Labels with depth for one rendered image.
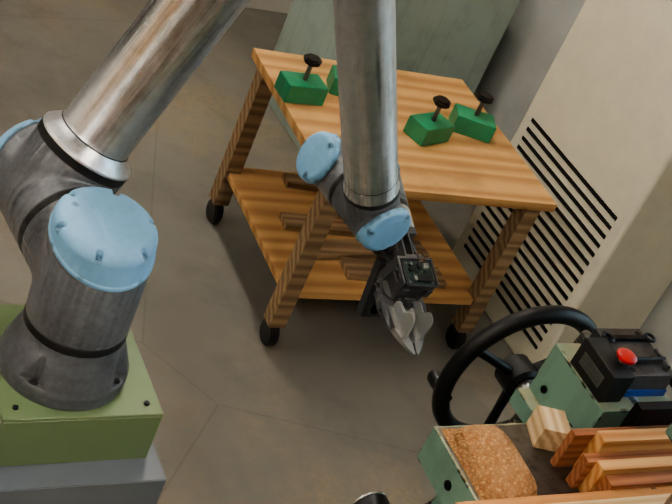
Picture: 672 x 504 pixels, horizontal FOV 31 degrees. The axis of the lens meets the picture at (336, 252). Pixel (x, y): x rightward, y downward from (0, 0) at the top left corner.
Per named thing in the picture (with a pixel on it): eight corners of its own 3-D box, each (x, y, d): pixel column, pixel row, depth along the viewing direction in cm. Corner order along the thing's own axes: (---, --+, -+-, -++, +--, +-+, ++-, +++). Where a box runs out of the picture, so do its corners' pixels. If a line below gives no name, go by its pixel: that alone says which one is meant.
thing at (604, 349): (626, 347, 180) (644, 319, 177) (667, 401, 173) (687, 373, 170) (557, 346, 173) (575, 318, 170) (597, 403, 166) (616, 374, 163)
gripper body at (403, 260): (403, 286, 199) (387, 223, 205) (377, 310, 206) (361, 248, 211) (441, 288, 203) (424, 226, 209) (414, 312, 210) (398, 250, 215)
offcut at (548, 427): (525, 422, 167) (537, 404, 165) (552, 429, 168) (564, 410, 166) (532, 447, 163) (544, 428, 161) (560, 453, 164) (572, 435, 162)
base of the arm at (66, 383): (9, 413, 169) (25, 361, 163) (-15, 319, 182) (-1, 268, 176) (139, 409, 178) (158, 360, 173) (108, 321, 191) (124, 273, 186)
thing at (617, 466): (665, 481, 168) (685, 454, 165) (671, 491, 167) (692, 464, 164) (577, 488, 160) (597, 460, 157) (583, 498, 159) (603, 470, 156)
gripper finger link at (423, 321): (430, 342, 198) (417, 292, 203) (411, 358, 203) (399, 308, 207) (446, 343, 200) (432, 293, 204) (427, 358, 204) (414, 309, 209)
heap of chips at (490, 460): (495, 427, 164) (507, 407, 162) (545, 509, 154) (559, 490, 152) (440, 429, 159) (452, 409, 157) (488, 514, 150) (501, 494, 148)
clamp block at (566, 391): (601, 385, 186) (629, 342, 181) (648, 452, 177) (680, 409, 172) (525, 386, 179) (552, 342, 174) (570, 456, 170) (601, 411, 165)
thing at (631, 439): (661, 461, 171) (687, 426, 168) (669, 472, 170) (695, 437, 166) (572, 466, 163) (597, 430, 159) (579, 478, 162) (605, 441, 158)
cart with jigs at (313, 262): (390, 225, 372) (479, 44, 337) (469, 357, 333) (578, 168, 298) (190, 209, 339) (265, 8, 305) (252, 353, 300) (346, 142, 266)
